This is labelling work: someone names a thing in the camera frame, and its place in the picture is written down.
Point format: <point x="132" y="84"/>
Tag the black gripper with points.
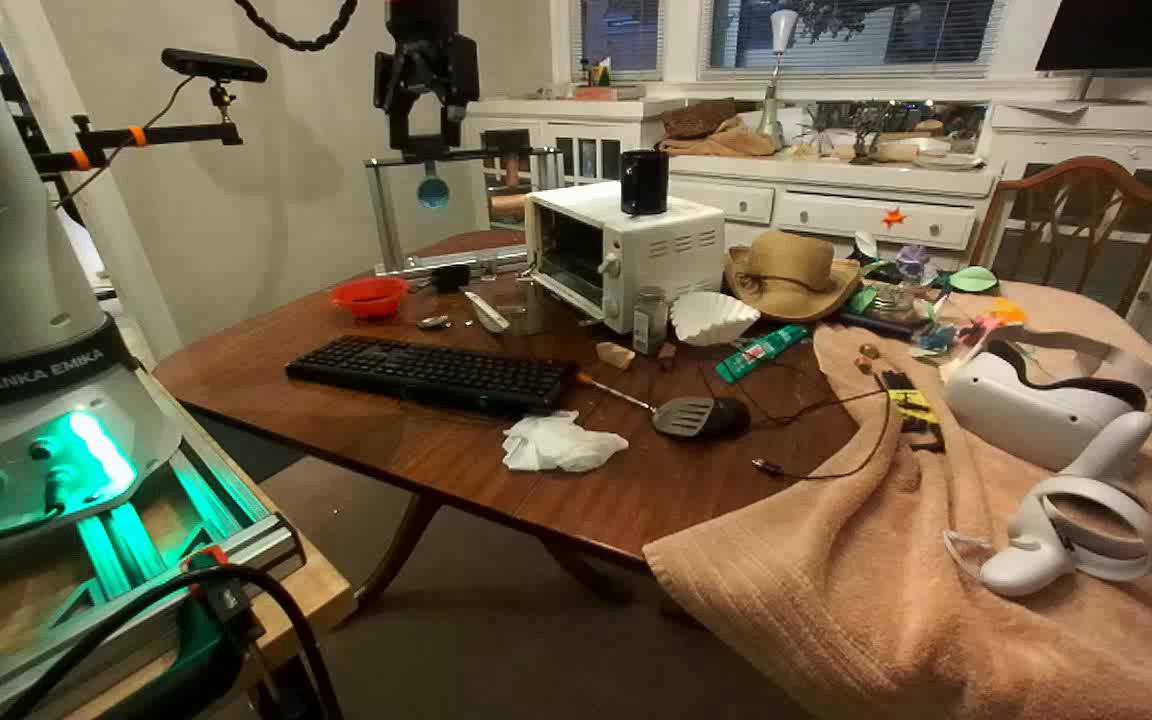
<point x="425" y="64"/>

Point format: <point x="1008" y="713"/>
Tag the red bowl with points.
<point x="369" y="299"/>

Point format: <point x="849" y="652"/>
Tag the white plastic utensil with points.
<point x="484" y="308"/>

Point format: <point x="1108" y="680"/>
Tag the black cup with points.
<point x="644" y="183"/>

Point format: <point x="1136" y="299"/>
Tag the black computer keyboard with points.
<point x="428" y="374"/>

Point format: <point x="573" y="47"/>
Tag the white toaster oven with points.
<point x="641" y="254"/>

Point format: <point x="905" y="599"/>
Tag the small glass jar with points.
<point x="651" y="322"/>

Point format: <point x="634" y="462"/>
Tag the small wooden block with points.
<point x="614" y="352"/>

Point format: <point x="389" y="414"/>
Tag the crumpled white plastic bag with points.
<point x="557" y="445"/>

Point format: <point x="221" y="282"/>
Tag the white fluted paper bowl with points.
<point x="715" y="319"/>

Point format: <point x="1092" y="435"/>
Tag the straw hat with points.
<point x="789" y="275"/>

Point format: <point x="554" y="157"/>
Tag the green snack package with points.
<point x="763" y="352"/>

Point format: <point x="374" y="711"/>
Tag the aluminium robot mounting platform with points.
<point x="138" y="534"/>

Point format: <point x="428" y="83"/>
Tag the yellow and black gadget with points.
<point x="914" y="404"/>

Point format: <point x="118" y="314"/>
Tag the green round lid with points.
<point x="971" y="282"/>

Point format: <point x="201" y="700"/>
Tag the peach towel blanket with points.
<point x="870" y="573"/>

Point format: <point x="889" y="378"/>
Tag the wooden chair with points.
<point x="1069" y="215"/>

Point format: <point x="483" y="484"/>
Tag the white VR headset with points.
<point x="1040" y="404"/>

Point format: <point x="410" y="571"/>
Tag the black television screen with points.
<point x="1123" y="32"/>

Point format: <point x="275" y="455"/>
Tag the white VR controller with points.
<point x="1069" y="525"/>

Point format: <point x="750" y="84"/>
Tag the metal frame stand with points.
<point x="433" y="202"/>

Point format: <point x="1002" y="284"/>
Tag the black camera bar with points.
<point x="214" y="64"/>

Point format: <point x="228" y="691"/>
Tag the black camera boom mount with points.
<point x="138" y="136"/>

